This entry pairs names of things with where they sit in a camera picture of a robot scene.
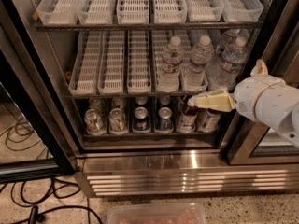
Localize rear right blue soda can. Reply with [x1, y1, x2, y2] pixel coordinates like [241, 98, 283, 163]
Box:
[157, 96, 171, 108]

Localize silver can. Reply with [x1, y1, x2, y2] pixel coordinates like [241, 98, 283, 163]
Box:
[84, 109, 106, 136]
[89, 98, 103, 113]
[112, 97, 126, 110]
[109, 108, 128, 135]

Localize water bottle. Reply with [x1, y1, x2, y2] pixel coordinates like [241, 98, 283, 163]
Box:
[183, 35, 213, 91]
[215, 29, 240, 57]
[158, 36, 184, 92]
[220, 36, 248, 81]

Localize middle shelf tray six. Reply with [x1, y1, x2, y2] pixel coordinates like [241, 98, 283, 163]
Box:
[190, 30, 235, 90]

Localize middle shelf tray three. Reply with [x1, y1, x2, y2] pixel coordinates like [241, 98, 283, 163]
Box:
[127, 31, 151, 94]

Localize shelf tray two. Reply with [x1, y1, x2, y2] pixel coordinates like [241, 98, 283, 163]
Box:
[77, 0, 116, 25]
[98, 31, 125, 94]

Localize shelf tray one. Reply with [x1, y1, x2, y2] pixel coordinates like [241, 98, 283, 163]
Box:
[68, 31, 102, 96]
[36, 0, 79, 25]

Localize shelf tray three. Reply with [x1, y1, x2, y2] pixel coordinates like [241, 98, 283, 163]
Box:
[127, 31, 151, 94]
[116, 0, 150, 24]

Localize shelf tray six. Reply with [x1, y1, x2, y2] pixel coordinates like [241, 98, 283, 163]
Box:
[221, 0, 263, 22]
[190, 30, 235, 90]

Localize top shelf tray three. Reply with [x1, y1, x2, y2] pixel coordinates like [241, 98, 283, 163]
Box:
[116, 0, 150, 24]

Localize rear left blue soda can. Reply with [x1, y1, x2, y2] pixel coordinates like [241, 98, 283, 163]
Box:
[135, 96, 149, 107]

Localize top shelf tray two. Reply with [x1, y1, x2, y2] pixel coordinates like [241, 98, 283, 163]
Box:
[77, 0, 116, 25]

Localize black floor cables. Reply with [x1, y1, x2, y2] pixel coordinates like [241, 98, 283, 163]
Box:
[0, 117, 104, 224]

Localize tea bottle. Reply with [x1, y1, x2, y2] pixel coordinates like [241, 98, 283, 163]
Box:
[177, 96, 198, 133]
[197, 109, 221, 133]

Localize right tea bottle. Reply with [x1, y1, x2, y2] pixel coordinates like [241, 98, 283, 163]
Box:
[197, 109, 221, 133]

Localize front left blue soda can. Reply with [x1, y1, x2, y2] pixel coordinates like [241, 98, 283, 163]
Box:
[133, 106, 150, 133]

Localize shelf tray four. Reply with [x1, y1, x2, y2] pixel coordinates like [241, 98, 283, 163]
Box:
[153, 0, 187, 24]
[152, 31, 172, 92]

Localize left tea bottle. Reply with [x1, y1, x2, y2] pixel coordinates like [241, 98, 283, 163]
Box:
[177, 96, 198, 133]

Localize rear left silver can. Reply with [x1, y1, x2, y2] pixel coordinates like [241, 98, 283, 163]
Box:
[89, 98, 103, 113]

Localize clear plastic container on floor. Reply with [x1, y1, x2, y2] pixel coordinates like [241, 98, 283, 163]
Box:
[106, 203, 208, 224]

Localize blue soda can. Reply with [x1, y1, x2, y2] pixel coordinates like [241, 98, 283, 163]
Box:
[133, 106, 150, 133]
[157, 96, 171, 108]
[156, 107, 173, 133]
[135, 96, 149, 107]

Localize top shelf tray four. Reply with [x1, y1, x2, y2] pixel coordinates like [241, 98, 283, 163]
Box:
[153, 0, 187, 24]

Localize middle shelf tray one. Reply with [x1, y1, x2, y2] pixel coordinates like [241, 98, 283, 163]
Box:
[68, 31, 102, 96]

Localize stainless steel fridge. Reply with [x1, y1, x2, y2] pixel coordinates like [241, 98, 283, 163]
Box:
[0, 0, 299, 198]

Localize open fridge door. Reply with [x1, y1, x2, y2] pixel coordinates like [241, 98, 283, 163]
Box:
[0, 0, 77, 183]

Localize shelf tray five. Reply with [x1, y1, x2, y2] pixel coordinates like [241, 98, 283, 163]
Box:
[173, 30, 207, 92]
[185, 0, 224, 22]

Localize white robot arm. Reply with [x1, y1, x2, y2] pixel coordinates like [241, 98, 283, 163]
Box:
[187, 59, 299, 147]

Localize front right blue soda can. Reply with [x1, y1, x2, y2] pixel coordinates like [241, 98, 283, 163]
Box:
[156, 107, 173, 133]

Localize middle shelf tray two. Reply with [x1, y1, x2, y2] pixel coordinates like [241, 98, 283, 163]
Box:
[98, 31, 125, 94]

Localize middle shelf tray five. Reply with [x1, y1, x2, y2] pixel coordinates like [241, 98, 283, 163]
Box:
[173, 30, 207, 92]

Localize top shelf tray six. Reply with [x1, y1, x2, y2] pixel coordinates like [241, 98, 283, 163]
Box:
[221, 0, 263, 22]

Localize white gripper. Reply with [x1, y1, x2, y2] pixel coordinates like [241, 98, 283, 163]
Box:
[187, 59, 285, 122]

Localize front left silver can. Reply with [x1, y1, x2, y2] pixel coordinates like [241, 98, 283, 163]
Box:
[84, 109, 106, 136]

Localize top shelf tray five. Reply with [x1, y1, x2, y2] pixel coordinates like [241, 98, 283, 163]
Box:
[185, 0, 224, 22]

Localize top shelf tray one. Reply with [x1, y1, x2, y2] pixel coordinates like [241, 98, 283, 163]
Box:
[36, 0, 79, 25]

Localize middle shelf tray four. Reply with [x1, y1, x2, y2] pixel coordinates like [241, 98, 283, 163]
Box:
[152, 31, 172, 92]

